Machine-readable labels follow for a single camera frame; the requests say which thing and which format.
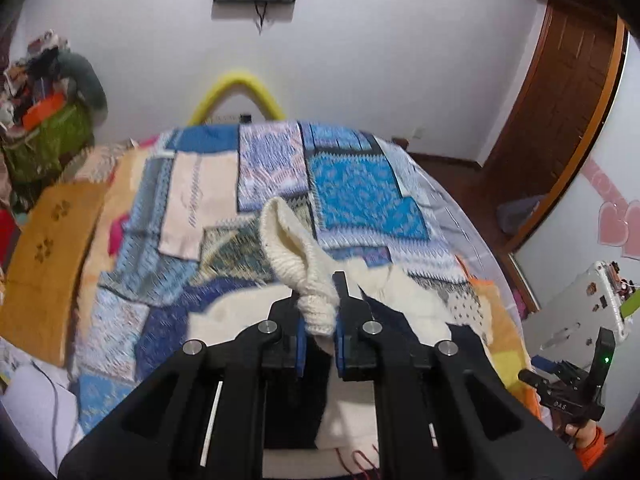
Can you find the yellow curved foam tube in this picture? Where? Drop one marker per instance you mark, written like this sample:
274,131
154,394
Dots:
233,88

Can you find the cream and navy knit sweater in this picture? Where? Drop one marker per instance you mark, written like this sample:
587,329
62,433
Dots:
331,292

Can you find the wooden wardrobe door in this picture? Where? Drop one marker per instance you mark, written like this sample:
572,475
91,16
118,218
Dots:
568,84

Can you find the orange box on bag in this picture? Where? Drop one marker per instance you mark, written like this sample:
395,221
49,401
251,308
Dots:
43,110

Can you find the wooden carved board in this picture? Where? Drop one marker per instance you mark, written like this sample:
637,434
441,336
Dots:
37,310

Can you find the orange fleece blanket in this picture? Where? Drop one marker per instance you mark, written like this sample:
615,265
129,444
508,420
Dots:
505,344

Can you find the person's right hand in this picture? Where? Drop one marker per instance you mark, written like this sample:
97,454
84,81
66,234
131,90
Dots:
589,442

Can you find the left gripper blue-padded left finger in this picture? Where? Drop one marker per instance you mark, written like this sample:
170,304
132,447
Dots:
286,354

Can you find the blue patchwork bedspread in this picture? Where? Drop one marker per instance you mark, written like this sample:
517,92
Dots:
179,229

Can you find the white cardboard box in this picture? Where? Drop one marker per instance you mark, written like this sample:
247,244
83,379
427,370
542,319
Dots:
567,327

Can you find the grey checked bed sheet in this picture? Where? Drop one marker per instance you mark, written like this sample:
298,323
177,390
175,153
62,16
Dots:
452,229

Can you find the grey plush toy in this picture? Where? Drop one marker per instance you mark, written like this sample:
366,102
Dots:
87,84

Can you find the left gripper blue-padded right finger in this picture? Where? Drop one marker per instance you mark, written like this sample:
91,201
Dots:
355,359

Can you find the green patterned storage bag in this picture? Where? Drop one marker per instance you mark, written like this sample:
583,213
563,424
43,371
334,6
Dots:
43,152

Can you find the red box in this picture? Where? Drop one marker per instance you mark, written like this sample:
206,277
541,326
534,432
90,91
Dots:
9,235

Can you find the white wall socket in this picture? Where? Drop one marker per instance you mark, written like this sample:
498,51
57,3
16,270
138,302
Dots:
418,133

